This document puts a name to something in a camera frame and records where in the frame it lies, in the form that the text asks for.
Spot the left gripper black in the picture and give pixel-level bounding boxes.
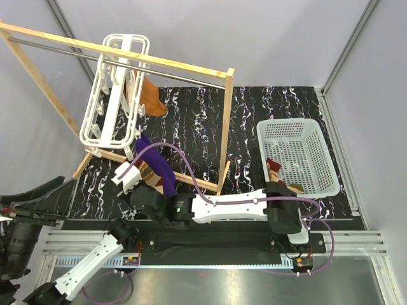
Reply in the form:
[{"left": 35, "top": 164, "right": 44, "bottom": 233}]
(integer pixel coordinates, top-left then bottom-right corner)
[{"left": 0, "top": 174, "right": 78, "bottom": 279}]

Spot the striped sock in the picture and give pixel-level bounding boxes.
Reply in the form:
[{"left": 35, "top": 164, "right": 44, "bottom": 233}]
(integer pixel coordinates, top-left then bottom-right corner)
[
  {"left": 135, "top": 160, "right": 164, "bottom": 194},
  {"left": 265, "top": 157, "right": 306, "bottom": 194}
]

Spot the purple sock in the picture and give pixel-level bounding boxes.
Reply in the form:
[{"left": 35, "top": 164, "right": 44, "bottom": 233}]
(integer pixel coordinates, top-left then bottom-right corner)
[{"left": 137, "top": 148, "right": 176, "bottom": 196}]

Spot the white plastic clip hanger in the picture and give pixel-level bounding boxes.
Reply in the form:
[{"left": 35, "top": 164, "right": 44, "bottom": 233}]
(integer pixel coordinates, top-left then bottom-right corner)
[{"left": 79, "top": 54, "right": 146, "bottom": 160}]

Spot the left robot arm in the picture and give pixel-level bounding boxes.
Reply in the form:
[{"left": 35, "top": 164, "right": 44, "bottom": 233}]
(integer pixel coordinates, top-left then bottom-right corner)
[{"left": 1, "top": 176, "right": 137, "bottom": 304}]

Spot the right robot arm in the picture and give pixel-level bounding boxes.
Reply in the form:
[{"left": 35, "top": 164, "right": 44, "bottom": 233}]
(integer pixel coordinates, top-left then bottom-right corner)
[{"left": 118, "top": 182, "right": 312, "bottom": 252}]

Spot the orange sock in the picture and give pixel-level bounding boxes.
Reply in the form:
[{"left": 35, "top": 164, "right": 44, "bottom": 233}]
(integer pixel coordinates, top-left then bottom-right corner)
[{"left": 123, "top": 71, "right": 168, "bottom": 117}]

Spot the steel rack rod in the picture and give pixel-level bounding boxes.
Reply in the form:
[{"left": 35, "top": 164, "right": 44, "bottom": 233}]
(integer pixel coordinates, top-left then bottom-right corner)
[{"left": 8, "top": 38, "right": 225, "bottom": 90}]

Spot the white plastic basket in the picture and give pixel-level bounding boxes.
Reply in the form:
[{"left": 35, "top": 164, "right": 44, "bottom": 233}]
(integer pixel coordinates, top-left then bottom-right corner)
[{"left": 256, "top": 118, "right": 340, "bottom": 198}]

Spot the wooden hanging rack frame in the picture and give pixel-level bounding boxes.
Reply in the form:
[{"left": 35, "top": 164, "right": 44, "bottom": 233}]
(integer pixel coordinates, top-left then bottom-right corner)
[{"left": 1, "top": 22, "right": 235, "bottom": 194}]

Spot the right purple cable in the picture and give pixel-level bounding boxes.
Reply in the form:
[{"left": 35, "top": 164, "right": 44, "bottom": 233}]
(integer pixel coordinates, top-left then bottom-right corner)
[{"left": 125, "top": 142, "right": 335, "bottom": 277}]

